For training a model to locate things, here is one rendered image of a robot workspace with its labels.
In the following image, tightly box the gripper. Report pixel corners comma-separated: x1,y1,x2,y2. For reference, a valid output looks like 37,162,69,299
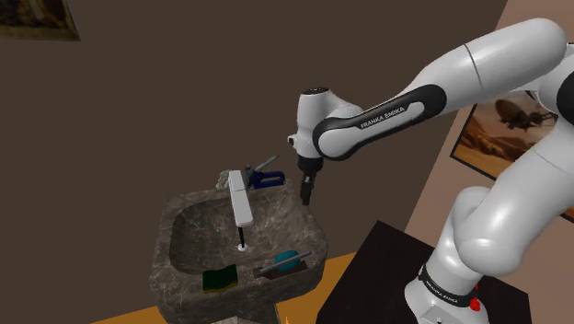
297,155,325,207

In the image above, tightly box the blue staple gun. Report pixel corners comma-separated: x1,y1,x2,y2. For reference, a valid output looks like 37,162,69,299
244,155,287,191

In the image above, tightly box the white faucet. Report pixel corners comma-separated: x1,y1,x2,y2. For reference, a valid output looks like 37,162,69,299
227,169,255,228

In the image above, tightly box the teal round brush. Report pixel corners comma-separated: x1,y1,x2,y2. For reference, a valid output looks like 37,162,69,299
252,249,313,280

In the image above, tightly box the dark marble washbasin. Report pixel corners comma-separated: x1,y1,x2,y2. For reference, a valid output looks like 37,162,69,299
149,179,329,324

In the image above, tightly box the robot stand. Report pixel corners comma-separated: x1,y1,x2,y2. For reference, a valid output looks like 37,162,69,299
315,219,533,324

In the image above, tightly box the green sponge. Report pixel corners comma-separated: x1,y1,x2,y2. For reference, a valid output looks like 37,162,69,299
201,263,239,295

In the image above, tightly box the brown landscape wall picture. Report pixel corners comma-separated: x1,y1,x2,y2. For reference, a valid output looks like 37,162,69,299
449,89,574,223

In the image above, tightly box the dark wall picture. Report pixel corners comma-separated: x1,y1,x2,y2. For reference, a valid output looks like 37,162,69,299
0,0,82,42

